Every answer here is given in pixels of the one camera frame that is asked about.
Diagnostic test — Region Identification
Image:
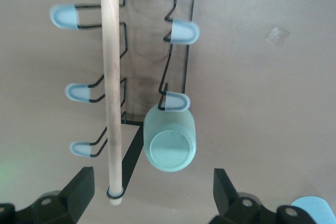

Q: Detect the mint green plastic cup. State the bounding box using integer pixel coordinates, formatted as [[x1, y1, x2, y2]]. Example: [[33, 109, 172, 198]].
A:
[[143, 103, 197, 174]]

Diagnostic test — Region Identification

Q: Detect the black wire cup holder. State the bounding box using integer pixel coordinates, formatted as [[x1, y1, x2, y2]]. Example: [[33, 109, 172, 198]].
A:
[[49, 0, 200, 206]]

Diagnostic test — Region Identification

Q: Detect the light blue plastic cup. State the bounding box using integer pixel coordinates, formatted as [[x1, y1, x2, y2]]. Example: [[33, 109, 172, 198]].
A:
[[290, 195, 330, 224]]

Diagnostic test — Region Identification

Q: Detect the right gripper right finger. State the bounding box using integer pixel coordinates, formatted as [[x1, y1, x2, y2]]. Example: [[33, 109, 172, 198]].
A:
[[207, 168, 316, 224]]

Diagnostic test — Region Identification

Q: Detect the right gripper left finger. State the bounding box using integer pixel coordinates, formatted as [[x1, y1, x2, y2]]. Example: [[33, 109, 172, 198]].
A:
[[15, 166, 95, 224]]

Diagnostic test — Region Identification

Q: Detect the brown square tape patch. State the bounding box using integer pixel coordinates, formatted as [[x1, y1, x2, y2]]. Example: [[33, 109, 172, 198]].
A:
[[265, 26, 291, 45]]

